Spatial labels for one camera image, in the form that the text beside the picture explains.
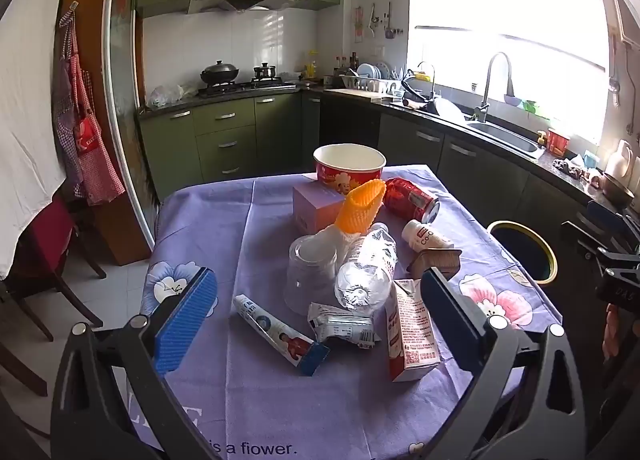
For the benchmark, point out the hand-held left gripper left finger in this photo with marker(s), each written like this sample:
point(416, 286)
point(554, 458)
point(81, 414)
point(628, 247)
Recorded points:
point(187, 320)

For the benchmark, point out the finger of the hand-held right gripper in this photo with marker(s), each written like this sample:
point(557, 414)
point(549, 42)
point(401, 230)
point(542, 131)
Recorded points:
point(607, 215)
point(587, 240)

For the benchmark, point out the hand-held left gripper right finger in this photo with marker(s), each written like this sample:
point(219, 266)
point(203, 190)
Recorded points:
point(445, 320)

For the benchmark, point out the white and red milk carton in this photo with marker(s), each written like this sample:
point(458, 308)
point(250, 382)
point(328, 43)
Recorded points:
point(410, 335)

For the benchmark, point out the brown cardboard piece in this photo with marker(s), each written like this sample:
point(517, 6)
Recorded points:
point(435, 260)

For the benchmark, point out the black bin with yellow rim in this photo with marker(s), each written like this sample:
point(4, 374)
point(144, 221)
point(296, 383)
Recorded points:
point(522, 247)

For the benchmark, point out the small white drink bottle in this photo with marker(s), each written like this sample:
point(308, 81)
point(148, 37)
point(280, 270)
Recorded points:
point(425, 235)

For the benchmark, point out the toothpaste tube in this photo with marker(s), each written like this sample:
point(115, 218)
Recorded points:
point(275, 335)

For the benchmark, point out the clear plastic water bottle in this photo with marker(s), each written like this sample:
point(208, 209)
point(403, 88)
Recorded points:
point(365, 265)

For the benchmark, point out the white wrapper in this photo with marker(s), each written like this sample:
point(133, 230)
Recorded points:
point(340, 325)

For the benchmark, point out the clear plastic cup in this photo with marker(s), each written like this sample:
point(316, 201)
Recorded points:
point(307, 275)

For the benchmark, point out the red soda can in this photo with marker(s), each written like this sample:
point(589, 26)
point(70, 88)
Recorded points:
point(405, 197)

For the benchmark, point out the orange foam fruit net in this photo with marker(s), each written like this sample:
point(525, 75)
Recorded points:
point(360, 210)

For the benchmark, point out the purple cardboard box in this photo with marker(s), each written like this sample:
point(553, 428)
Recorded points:
point(315, 210)

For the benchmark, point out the red paper bowl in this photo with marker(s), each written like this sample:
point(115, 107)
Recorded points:
point(350, 175)

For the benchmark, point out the person's right hand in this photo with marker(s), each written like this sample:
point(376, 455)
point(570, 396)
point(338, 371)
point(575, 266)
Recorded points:
point(611, 332)

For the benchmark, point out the dark metal bowl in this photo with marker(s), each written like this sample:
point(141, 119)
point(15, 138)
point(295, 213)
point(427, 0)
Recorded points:
point(617, 190)

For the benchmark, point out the white plastic jug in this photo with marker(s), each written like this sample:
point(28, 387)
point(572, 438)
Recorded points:
point(619, 163)

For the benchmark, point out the red container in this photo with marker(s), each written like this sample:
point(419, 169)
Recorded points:
point(557, 143)

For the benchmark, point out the purple floral tablecloth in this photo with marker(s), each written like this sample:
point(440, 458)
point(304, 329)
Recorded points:
point(240, 220)

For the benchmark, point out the steel sink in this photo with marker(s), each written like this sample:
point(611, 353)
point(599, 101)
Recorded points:
point(510, 138)

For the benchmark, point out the white crumpled tissue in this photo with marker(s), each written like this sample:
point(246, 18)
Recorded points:
point(330, 235)

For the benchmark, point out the red wooden chair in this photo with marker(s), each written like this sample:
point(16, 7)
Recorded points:
point(45, 235)

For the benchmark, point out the tall steel faucet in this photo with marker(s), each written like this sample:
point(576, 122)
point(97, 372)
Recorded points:
point(484, 100)

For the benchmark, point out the red checked apron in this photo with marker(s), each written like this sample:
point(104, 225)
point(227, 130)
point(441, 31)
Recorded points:
point(87, 140)

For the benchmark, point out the clear plastic bag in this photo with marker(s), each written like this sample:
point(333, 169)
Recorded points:
point(162, 95)

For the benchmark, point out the kitchen window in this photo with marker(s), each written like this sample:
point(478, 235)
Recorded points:
point(500, 15)

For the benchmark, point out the gas stove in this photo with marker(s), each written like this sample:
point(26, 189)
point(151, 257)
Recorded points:
point(250, 88)

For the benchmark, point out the white hanging cloth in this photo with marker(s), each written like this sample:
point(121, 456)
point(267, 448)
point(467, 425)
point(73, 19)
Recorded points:
point(25, 140)

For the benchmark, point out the wooden cutting board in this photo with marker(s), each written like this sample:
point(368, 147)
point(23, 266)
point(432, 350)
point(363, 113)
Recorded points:
point(357, 94)

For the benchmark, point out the black wok with lid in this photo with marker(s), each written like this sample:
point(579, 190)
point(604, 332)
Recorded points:
point(219, 74)

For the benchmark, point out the dish rack with plates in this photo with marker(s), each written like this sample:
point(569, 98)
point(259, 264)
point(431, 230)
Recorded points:
point(370, 78)

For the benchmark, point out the small black pot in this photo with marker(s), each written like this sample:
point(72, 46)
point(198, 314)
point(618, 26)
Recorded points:
point(265, 72)

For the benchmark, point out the metal sliding door frame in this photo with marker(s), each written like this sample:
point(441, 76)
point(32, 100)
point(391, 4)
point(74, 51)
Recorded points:
point(120, 115)

